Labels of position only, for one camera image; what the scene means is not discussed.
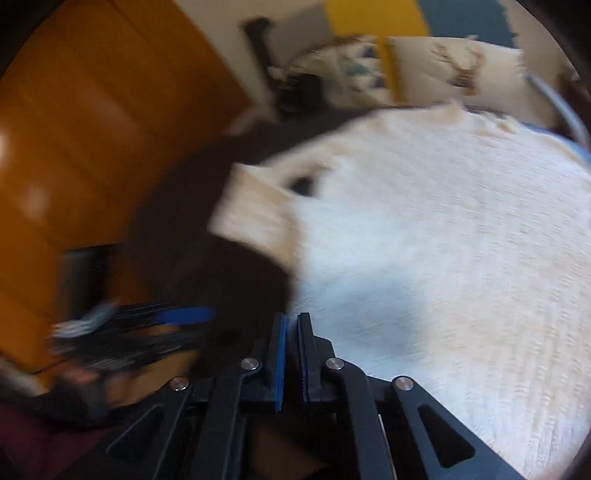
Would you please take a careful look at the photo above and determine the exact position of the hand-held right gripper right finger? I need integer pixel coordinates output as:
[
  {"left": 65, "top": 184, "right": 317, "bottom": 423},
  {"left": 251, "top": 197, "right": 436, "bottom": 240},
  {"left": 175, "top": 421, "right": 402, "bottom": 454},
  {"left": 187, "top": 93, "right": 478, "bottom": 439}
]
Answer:
[{"left": 297, "top": 313, "right": 527, "bottom": 480}]

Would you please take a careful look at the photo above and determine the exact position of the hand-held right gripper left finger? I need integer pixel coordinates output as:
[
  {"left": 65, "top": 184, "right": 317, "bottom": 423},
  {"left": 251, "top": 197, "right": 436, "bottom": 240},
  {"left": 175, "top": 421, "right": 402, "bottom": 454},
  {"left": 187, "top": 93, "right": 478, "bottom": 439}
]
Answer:
[{"left": 69, "top": 313, "right": 289, "bottom": 480}]

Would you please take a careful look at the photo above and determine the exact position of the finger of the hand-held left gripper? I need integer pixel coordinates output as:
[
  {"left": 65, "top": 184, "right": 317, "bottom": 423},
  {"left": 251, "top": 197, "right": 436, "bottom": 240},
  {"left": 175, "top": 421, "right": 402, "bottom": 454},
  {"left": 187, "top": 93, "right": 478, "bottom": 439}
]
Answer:
[
  {"left": 115, "top": 303, "right": 217, "bottom": 330},
  {"left": 111, "top": 329, "right": 204, "bottom": 368}
]

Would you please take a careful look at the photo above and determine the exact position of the white knitted sweater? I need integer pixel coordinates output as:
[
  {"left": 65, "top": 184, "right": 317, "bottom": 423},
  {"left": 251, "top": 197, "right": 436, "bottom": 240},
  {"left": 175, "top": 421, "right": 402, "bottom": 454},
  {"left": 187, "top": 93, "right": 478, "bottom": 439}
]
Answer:
[{"left": 208, "top": 104, "right": 591, "bottom": 478}]

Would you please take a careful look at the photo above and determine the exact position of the person's left forearm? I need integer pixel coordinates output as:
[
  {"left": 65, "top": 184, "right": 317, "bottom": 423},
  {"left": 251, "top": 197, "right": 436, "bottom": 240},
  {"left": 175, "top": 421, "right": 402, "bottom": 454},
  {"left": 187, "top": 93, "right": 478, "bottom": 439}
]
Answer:
[{"left": 18, "top": 367, "right": 134, "bottom": 428}]

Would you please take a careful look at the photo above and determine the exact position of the orange wooden wardrobe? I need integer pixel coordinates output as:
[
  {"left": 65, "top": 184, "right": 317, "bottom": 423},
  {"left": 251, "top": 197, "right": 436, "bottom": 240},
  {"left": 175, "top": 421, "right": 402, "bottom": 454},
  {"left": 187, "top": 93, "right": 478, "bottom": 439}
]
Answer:
[{"left": 0, "top": 0, "right": 259, "bottom": 398}]

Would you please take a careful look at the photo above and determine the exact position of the dark red clothing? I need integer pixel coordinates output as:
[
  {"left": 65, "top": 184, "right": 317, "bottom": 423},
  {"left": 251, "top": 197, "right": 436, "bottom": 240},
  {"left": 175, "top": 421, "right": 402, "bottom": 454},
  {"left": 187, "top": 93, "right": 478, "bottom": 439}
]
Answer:
[{"left": 0, "top": 401, "right": 112, "bottom": 480}]

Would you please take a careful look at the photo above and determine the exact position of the triangle pattern pillow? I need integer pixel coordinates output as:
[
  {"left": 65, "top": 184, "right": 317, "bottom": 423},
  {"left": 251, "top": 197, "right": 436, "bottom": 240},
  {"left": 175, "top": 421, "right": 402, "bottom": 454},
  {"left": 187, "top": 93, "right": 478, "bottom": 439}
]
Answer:
[{"left": 270, "top": 37, "right": 398, "bottom": 109}]

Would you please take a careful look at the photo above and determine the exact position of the deer print pillow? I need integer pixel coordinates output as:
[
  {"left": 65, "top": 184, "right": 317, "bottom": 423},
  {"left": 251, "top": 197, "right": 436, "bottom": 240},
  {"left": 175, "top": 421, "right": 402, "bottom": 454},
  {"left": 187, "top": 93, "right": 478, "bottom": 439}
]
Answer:
[{"left": 388, "top": 36, "right": 529, "bottom": 109}]

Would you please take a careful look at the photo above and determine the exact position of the grey yellow blue sofa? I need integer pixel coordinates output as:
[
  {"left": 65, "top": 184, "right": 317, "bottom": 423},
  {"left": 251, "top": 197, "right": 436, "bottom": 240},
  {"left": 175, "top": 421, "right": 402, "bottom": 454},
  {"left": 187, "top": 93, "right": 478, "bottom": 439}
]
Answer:
[{"left": 240, "top": 0, "right": 591, "bottom": 153}]

